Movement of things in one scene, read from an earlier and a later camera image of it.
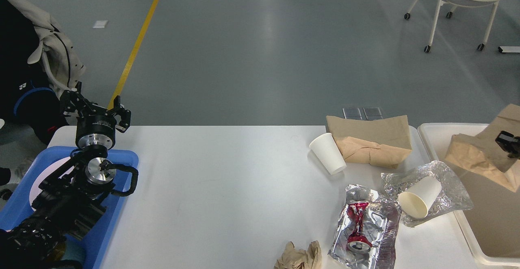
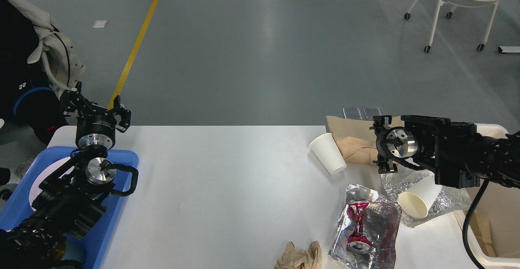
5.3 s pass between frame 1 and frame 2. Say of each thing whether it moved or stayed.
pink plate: stayed
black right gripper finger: moved
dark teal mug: stayed
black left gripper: stayed
